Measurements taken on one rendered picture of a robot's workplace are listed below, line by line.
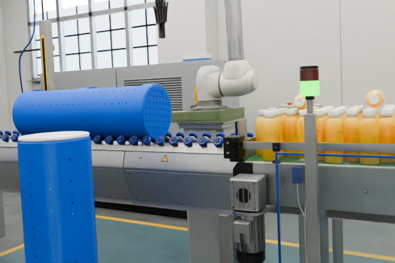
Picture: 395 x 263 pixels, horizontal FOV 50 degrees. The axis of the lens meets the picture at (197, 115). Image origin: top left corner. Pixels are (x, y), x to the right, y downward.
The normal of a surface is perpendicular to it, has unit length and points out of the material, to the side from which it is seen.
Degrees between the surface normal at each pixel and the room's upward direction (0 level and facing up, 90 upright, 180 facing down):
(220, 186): 110
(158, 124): 90
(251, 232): 90
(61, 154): 90
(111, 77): 90
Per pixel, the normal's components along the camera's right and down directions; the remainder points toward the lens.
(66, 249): 0.43, 0.04
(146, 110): 0.90, -0.01
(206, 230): -0.48, 0.07
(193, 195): -0.40, 0.40
